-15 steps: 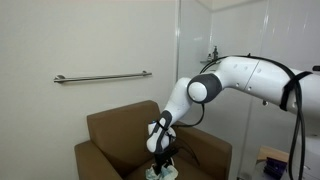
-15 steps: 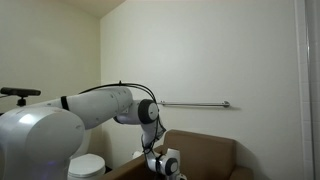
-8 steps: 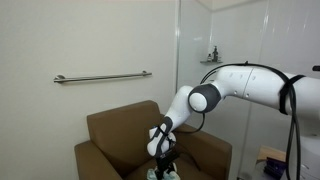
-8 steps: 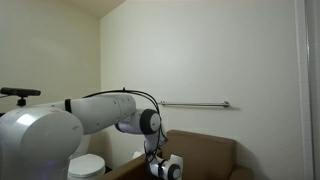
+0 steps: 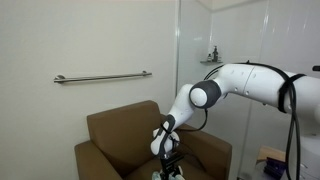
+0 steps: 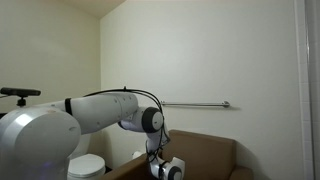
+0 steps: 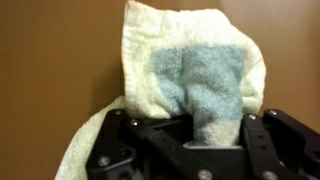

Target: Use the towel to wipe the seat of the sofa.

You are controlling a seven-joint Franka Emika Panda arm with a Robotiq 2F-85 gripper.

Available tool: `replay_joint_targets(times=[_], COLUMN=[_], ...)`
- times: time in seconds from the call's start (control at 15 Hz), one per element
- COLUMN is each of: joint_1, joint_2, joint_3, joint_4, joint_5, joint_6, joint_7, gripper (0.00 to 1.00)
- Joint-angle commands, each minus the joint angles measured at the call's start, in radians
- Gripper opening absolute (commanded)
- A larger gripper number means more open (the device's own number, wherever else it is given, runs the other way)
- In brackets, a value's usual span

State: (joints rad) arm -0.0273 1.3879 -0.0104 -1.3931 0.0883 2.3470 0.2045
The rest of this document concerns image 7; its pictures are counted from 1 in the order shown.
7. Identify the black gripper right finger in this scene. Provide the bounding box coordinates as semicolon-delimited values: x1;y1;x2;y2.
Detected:
241;109;320;180

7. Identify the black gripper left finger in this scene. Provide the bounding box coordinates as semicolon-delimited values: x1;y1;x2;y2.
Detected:
85;109;218;180

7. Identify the white and blue towel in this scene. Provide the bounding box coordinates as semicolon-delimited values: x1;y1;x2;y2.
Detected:
54;0;267;180

